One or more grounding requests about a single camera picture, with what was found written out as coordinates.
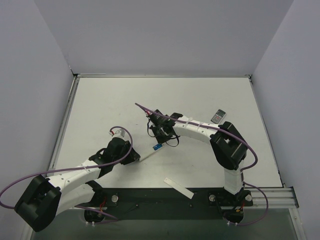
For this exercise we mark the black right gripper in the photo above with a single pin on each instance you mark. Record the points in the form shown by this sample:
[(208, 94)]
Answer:
[(161, 131)]

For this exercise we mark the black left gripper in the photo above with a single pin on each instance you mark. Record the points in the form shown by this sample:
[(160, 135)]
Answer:
[(132, 155)]

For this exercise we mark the long white remote control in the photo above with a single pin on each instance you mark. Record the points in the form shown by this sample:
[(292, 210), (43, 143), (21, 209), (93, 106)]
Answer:
[(149, 153)]

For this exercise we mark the blue battery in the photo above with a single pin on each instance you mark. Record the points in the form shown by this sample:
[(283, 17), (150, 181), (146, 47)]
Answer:
[(157, 146)]

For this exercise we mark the white remote battery cover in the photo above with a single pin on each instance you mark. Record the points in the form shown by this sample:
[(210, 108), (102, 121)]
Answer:
[(184, 191)]

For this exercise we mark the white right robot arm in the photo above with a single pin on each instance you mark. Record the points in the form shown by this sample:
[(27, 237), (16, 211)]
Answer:
[(225, 140)]

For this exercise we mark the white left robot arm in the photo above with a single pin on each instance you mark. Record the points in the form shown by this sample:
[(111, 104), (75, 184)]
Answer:
[(70, 180)]

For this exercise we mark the small grey remote control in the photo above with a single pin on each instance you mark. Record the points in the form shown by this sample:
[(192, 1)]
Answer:
[(218, 116)]

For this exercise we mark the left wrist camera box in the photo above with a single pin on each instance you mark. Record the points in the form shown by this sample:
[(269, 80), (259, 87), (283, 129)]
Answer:
[(118, 134)]

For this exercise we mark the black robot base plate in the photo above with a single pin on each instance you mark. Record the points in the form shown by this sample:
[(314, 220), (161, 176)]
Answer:
[(145, 203)]

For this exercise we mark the aluminium table edge rail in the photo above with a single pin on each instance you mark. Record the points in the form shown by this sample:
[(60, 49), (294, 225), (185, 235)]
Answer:
[(64, 123)]

